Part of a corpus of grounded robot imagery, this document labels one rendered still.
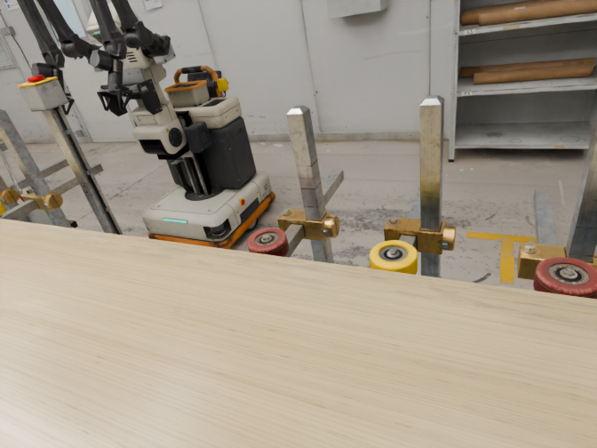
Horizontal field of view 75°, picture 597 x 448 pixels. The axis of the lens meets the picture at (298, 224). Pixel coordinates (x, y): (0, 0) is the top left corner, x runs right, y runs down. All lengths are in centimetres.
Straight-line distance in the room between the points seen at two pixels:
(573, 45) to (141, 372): 322
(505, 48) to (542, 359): 294
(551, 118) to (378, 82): 132
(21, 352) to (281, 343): 43
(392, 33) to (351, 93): 58
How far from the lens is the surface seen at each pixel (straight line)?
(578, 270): 69
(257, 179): 262
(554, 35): 337
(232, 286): 69
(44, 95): 125
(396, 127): 361
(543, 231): 92
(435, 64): 342
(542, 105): 348
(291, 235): 86
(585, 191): 77
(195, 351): 61
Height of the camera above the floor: 132
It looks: 31 degrees down
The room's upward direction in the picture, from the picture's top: 11 degrees counter-clockwise
